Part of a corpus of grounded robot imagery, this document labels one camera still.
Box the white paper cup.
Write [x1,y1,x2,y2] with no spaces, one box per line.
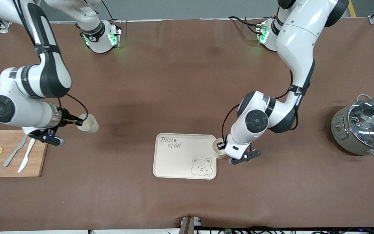
[77,113,99,134]
[212,138,228,159]

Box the cream bear print tray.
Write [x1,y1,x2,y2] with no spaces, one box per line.
[153,133,217,180]

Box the white plastic knife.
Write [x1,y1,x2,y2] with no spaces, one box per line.
[17,139,36,173]

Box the grey plastic knife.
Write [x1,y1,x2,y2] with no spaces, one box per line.
[3,136,28,167]

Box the wooden cutting board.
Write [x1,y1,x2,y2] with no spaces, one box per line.
[0,130,48,178]

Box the brown table cover sheet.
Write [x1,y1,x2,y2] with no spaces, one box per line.
[0,18,374,232]

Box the metal table edge clamp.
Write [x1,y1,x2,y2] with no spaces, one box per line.
[180,215,202,234]

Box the grey-green electric cooking pot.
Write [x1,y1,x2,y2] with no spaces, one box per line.
[331,94,374,159]

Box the glass pot lid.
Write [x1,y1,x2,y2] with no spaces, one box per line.
[347,99,374,150]

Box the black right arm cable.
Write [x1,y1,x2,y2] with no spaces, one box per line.
[59,94,89,115]

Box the black base cable bundle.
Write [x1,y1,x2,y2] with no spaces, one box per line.
[228,16,264,34]

